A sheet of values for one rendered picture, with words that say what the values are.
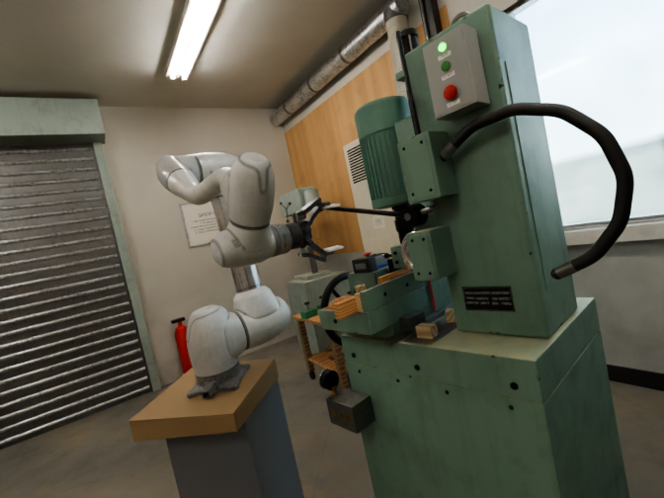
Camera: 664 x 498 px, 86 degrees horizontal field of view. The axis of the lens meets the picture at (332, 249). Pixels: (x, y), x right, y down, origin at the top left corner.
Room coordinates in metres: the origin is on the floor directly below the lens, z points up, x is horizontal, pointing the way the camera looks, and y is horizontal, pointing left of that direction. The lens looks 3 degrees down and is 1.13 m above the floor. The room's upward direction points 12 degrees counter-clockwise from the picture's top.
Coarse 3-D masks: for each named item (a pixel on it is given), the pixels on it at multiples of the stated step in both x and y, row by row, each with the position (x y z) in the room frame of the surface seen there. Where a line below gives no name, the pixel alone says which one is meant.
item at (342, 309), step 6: (342, 300) 0.92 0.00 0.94; (348, 300) 0.91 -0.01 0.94; (354, 300) 0.93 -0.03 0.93; (336, 306) 0.89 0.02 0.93; (342, 306) 0.90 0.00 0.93; (348, 306) 0.91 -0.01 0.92; (354, 306) 0.92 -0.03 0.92; (336, 312) 0.90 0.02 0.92; (342, 312) 0.90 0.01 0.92; (348, 312) 0.91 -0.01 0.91; (354, 312) 0.92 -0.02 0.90; (336, 318) 0.90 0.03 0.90; (342, 318) 0.89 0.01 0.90
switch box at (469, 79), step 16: (464, 32) 0.73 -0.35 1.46; (432, 48) 0.78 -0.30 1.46; (448, 48) 0.76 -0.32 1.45; (464, 48) 0.73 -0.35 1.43; (432, 64) 0.79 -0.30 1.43; (464, 64) 0.74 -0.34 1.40; (480, 64) 0.76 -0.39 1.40; (432, 80) 0.79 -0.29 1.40; (448, 80) 0.77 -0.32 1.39; (464, 80) 0.74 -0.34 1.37; (480, 80) 0.75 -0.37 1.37; (432, 96) 0.80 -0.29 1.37; (464, 96) 0.75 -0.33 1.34; (480, 96) 0.74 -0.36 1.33; (448, 112) 0.78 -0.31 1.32; (464, 112) 0.79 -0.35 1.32
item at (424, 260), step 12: (432, 228) 0.86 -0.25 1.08; (444, 228) 0.86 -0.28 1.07; (408, 240) 0.87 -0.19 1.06; (420, 240) 0.84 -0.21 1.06; (432, 240) 0.83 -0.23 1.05; (444, 240) 0.86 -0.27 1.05; (420, 252) 0.85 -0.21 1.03; (432, 252) 0.83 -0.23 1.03; (444, 252) 0.85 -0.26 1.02; (420, 264) 0.85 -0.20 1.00; (432, 264) 0.83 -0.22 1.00; (444, 264) 0.84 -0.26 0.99; (420, 276) 0.86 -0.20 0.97; (432, 276) 0.83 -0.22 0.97; (444, 276) 0.84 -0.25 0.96
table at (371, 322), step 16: (432, 288) 1.10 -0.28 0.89; (448, 288) 1.15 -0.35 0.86; (384, 304) 0.95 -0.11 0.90; (400, 304) 0.99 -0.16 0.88; (416, 304) 1.04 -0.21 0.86; (320, 320) 1.06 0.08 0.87; (336, 320) 1.00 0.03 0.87; (352, 320) 0.95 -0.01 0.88; (368, 320) 0.91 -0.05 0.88; (384, 320) 0.94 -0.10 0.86
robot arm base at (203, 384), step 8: (232, 368) 1.23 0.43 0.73; (240, 368) 1.28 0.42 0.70; (248, 368) 1.33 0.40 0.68; (208, 376) 1.19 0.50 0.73; (216, 376) 1.19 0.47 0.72; (224, 376) 1.20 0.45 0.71; (232, 376) 1.22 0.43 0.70; (240, 376) 1.24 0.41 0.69; (200, 384) 1.20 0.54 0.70; (208, 384) 1.17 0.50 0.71; (216, 384) 1.18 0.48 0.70; (224, 384) 1.19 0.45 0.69; (232, 384) 1.18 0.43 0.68; (192, 392) 1.18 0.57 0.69; (200, 392) 1.18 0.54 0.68; (208, 392) 1.14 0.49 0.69; (216, 392) 1.18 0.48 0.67
